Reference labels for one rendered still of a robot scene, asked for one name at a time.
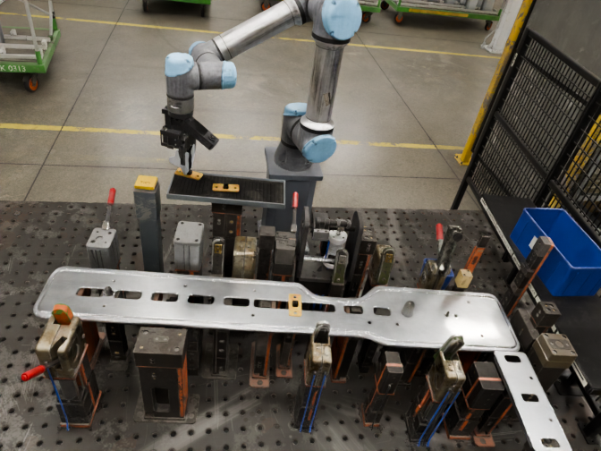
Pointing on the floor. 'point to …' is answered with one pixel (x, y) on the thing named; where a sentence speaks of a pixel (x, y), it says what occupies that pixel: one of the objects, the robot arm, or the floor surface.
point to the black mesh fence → (567, 384)
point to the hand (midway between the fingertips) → (189, 169)
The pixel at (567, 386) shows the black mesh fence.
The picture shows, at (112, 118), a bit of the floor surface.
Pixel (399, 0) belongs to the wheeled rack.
